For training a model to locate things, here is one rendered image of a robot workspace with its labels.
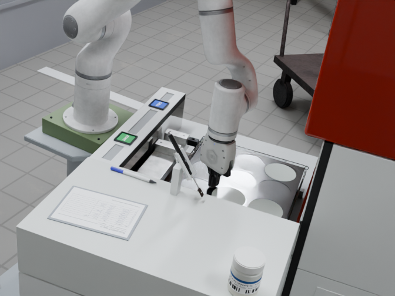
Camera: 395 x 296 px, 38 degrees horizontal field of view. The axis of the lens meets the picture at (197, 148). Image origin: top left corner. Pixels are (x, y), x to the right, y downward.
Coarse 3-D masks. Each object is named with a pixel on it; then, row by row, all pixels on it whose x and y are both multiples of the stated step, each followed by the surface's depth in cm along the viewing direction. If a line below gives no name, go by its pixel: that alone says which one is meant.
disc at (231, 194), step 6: (216, 192) 170; (222, 192) 170; (228, 192) 171; (234, 192) 171; (240, 192) 171; (222, 198) 168; (228, 198) 168; (234, 198) 169; (240, 198) 169; (240, 204) 166
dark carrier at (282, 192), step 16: (192, 160) 183; (240, 160) 187; (256, 160) 188; (272, 160) 189; (208, 176) 177; (224, 176) 178; (240, 176) 179; (256, 176) 180; (208, 192) 170; (256, 192) 173; (272, 192) 174; (288, 192) 175; (288, 208) 168
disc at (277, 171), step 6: (270, 168) 185; (276, 168) 185; (282, 168) 186; (288, 168) 186; (270, 174) 181; (276, 174) 182; (282, 174) 182; (288, 174) 183; (294, 174) 183; (282, 180) 180; (288, 180) 180
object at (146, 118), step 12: (156, 96) 204; (168, 96) 206; (180, 96) 206; (144, 108) 196; (168, 108) 198; (132, 120) 188; (144, 120) 189; (156, 120) 190; (132, 132) 182; (144, 132) 182; (108, 144) 174; (120, 144) 174; (132, 144) 175; (96, 156) 167; (108, 156) 169; (120, 156) 169
